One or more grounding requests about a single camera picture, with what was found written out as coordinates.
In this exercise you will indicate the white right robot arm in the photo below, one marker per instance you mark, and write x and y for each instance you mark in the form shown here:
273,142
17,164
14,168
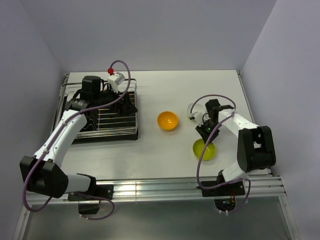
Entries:
255,145

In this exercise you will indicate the white square bowl green outside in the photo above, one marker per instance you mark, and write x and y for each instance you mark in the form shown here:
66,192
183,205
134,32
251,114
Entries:
193,107

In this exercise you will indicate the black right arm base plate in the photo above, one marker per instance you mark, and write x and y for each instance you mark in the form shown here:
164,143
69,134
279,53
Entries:
232,189

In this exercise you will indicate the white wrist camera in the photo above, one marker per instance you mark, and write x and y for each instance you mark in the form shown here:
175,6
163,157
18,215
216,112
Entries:
115,79
197,116

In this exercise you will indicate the orange bowl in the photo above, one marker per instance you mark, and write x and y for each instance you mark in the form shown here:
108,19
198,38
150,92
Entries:
167,121

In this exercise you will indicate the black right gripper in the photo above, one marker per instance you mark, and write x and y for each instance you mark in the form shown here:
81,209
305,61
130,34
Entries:
205,135

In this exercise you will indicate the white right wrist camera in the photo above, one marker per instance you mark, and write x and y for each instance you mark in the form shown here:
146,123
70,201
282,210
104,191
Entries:
197,116

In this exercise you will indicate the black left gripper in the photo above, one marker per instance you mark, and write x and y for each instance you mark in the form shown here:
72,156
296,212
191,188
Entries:
125,107

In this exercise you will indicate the steel wire dish rack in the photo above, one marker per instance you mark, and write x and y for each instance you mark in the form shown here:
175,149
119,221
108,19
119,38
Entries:
69,89

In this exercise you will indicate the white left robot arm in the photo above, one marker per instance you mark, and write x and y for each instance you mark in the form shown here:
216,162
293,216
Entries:
42,173

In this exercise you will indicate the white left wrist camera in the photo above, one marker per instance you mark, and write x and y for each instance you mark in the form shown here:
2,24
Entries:
115,79

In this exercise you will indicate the aluminium table edge rail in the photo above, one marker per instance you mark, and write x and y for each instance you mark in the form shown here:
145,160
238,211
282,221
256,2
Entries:
185,188

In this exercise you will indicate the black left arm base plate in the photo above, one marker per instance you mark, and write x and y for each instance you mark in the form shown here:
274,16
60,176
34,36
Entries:
101,191

